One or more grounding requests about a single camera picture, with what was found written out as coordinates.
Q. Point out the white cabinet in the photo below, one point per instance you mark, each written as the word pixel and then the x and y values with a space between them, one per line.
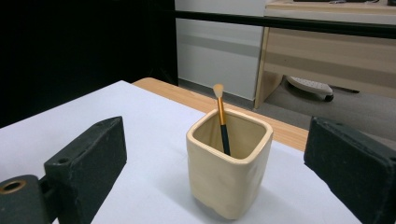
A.
pixel 218 62

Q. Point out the black curtain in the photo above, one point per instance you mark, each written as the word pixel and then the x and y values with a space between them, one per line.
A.
pixel 77 46

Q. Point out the black gold makeup brush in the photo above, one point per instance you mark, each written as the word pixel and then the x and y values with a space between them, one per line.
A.
pixel 221 115

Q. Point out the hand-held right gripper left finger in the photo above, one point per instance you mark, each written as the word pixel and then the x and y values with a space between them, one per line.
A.
pixel 87 168

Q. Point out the cream ceramic square cup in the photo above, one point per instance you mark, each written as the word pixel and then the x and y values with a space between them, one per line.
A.
pixel 224 186

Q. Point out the white table cover sheet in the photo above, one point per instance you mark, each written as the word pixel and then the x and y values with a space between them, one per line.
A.
pixel 140 124

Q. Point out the light wooden desk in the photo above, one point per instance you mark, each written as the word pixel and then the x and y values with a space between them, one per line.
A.
pixel 327 59

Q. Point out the black horizontal frame bar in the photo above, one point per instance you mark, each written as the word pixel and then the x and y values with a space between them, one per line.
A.
pixel 280 23

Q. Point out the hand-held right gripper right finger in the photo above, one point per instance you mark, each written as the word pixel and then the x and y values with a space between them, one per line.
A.
pixel 355 171

